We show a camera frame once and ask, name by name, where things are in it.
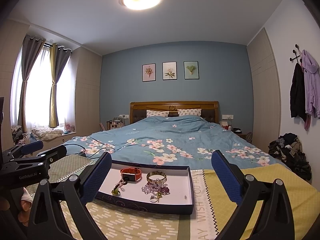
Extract purple bead bracelet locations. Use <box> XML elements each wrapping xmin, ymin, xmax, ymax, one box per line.
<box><xmin>141</xmin><ymin>182</ymin><xmax>171</xmax><ymax>196</ymax></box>

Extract left hand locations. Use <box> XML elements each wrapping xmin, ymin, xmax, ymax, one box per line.
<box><xmin>0</xmin><ymin>187</ymin><xmax>33</xmax><ymax>226</ymax></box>

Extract orange smart watch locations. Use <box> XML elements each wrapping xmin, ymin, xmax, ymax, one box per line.
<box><xmin>120</xmin><ymin>167</ymin><xmax>142</xmax><ymax>182</ymax></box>

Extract patchwork table cloth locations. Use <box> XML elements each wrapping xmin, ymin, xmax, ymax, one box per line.
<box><xmin>24</xmin><ymin>154</ymin><xmax>320</xmax><ymax>240</ymax></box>

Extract blue floral duvet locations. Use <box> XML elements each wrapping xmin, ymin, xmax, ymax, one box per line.
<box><xmin>64</xmin><ymin>115</ymin><xmax>280</xmax><ymax>170</ymax></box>

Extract tortoiseshell bangle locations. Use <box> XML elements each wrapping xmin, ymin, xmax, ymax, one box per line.
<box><xmin>146</xmin><ymin>171</ymin><xmax>167</xmax><ymax>184</ymax></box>

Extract pile of dark clothes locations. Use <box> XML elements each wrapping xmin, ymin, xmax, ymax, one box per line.
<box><xmin>268</xmin><ymin>133</ymin><xmax>312</xmax><ymax>183</ymax></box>

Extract dark blue shallow tray box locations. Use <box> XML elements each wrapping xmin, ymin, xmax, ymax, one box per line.
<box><xmin>95</xmin><ymin>160</ymin><xmax>194</xmax><ymax>215</ymax></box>

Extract wooden headboard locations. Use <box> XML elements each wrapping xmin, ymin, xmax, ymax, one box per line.
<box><xmin>130</xmin><ymin>101</ymin><xmax>220</xmax><ymax>124</ymax></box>

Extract right floral pillow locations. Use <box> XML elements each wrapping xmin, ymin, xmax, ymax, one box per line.
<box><xmin>177</xmin><ymin>108</ymin><xmax>202</xmax><ymax>116</ymax></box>

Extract floral pillow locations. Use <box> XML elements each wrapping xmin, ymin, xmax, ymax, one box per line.
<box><xmin>177</xmin><ymin>108</ymin><xmax>202</xmax><ymax>116</ymax></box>
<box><xmin>146</xmin><ymin>109</ymin><xmax>170</xmax><ymax>118</ymax></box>

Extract left floral pillow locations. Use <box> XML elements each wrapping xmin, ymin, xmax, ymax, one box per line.
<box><xmin>146</xmin><ymin>109</ymin><xmax>170</xmax><ymax>118</ymax></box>

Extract beige wardrobe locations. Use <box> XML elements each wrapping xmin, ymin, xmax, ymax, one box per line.
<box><xmin>247</xmin><ymin>28</ymin><xmax>281</xmax><ymax>152</ymax></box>

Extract grey yellow curtains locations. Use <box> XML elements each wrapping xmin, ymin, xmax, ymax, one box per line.
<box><xmin>11</xmin><ymin>35</ymin><xmax>75</xmax><ymax>132</ymax></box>

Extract black jacket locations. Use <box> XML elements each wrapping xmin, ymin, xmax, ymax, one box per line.
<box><xmin>290</xmin><ymin>63</ymin><xmax>306</xmax><ymax>122</ymax></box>

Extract green leaf picture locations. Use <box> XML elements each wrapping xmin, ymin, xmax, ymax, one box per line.
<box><xmin>184</xmin><ymin>61</ymin><xmax>200</xmax><ymax>80</ymax></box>

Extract pink flower picture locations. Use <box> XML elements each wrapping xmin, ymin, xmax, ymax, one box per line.
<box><xmin>142</xmin><ymin>63</ymin><xmax>156</xmax><ymax>82</ymax></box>

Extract white flower picture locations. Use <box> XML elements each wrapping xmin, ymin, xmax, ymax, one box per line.
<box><xmin>162</xmin><ymin>62</ymin><xmax>177</xmax><ymax>80</ymax></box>

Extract purple jacket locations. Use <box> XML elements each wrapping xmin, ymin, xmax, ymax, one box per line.
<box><xmin>302</xmin><ymin>50</ymin><xmax>320</xmax><ymax>131</ymax></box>

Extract black charger cable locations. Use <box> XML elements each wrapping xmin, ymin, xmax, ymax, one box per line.
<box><xmin>63</xmin><ymin>143</ymin><xmax>116</xmax><ymax>159</ymax></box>

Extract wall coat hook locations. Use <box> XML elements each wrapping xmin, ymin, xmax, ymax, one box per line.
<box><xmin>289</xmin><ymin>44</ymin><xmax>302</xmax><ymax>63</ymax></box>

